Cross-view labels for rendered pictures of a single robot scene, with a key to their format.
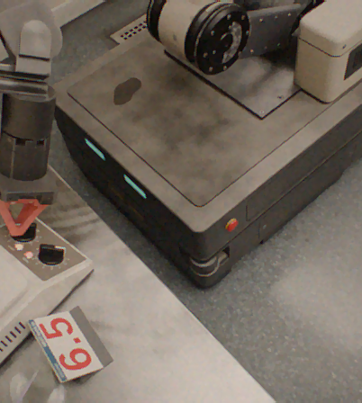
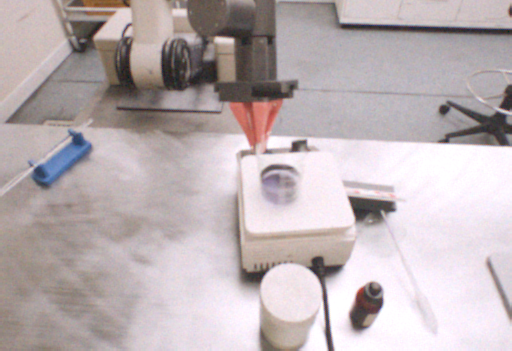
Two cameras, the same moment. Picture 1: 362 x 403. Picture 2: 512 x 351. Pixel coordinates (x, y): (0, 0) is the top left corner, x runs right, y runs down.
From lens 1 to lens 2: 0.59 m
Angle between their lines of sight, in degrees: 35
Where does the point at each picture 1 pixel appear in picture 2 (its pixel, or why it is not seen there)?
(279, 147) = not seen: hidden behind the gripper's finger
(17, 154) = (269, 52)
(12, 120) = (262, 19)
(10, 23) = not seen: outside the picture
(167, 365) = (418, 168)
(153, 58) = (112, 115)
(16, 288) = (329, 159)
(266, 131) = (229, 117)
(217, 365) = (436, 151)
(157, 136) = not seen: hidden behind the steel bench
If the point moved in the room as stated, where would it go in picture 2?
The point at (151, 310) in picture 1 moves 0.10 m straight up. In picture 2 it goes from (373, 153) to (388, 103)
